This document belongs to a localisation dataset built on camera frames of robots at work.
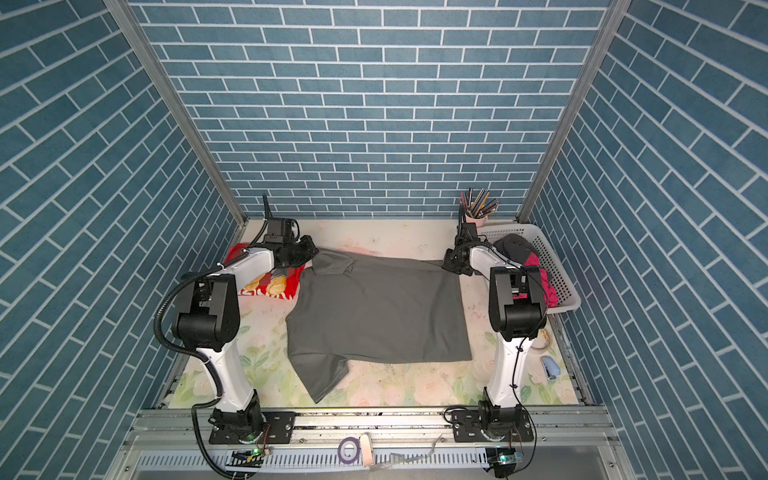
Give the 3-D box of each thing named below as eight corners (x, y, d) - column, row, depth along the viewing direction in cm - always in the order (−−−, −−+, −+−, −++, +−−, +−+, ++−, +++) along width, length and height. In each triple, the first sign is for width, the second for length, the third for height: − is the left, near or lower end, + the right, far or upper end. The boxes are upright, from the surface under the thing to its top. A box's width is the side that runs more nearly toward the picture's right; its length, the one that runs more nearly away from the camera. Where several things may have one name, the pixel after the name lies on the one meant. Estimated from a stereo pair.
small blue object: (549, 381, 84) (554, 377, 81) (536, 360, 87) (541, 356, 85) (558, 377, 84) (563, 374, 81) (544, 357, 88) (549, 353, 85)
